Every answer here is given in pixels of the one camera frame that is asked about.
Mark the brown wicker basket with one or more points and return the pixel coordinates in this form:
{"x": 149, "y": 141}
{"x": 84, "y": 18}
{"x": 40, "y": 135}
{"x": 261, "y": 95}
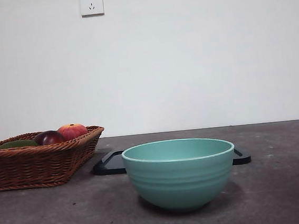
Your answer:
{"x": 38, "y": 165}

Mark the green avocado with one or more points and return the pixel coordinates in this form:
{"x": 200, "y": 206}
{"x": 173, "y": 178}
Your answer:
{"x": 17, "y": 144}

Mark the dark rectangular tray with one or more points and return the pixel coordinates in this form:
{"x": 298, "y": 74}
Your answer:
{"x": 109, "y": 166}

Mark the dark red plum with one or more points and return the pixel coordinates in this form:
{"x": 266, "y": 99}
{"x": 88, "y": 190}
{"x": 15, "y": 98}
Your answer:
{"x": 48, "y": 138}

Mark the white wall socket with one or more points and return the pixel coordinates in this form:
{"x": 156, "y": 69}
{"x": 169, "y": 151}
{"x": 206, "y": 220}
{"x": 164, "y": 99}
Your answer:
{"x": 92, "y": 3}

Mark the teal ribbed bowl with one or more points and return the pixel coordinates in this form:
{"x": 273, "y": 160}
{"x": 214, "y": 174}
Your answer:
{"x": 179, "y": 178}

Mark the red apple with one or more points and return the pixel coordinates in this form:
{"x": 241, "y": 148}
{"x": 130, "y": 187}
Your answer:
{"x": 73, "y": 130}

